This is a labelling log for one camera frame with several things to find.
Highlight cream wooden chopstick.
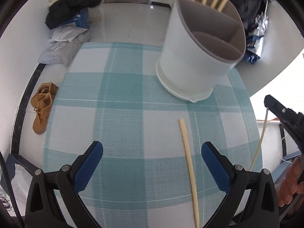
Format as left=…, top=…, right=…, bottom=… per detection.
left=179, top=119, right=200, bottom=228
left=248, top=107, right=270, bottom=171

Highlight grey plastic parcel bag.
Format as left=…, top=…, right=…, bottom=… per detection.
left=38, top=34, right=91, bottom=66

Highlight white plastic parcel bag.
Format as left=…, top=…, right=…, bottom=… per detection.
left=50, top=26, right=89, bottom=43

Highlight blue cardboard box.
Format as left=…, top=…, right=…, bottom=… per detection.
left=59, top=8, right=90, bottom=29

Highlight white utensil holder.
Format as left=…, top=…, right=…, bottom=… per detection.
left=155, top=0, right=246, bottom=103

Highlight tan suede boot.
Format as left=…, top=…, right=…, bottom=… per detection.
left=32, top=93, right=55, bottom=135
left=31, top=82, right=59, bottom=108

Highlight tangled thin cables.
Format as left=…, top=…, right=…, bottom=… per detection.
left=0, top=195, right=15, bottom=212

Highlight dark blue cardboard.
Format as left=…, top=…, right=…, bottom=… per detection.
left=0, top=154, right=26, bottom=188

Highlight black backpack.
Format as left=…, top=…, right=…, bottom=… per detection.
left=234, top=0, right=271, bottom=34

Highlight person's right hand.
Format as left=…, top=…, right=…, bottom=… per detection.
left=274, top=154, right=304, bottom=207

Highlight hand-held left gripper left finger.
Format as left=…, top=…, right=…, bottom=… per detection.
left=25, top=141, right=104, bottom=228

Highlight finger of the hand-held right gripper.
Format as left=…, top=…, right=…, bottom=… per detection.
left=264, top=94, right=304, bottom=151

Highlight black jacket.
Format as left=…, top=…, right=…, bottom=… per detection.
left=45, top=0, right=103, bottom=30

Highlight silver folded umbrella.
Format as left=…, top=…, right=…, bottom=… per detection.
left=245, top=0, right=271, bottom=64

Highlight teal checked tablecloth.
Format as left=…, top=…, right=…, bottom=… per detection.
left=42, top=42, right=263, bottom=228

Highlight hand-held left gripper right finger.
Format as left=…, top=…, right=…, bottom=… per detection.
left=201, top=142, right=280, bottom=228

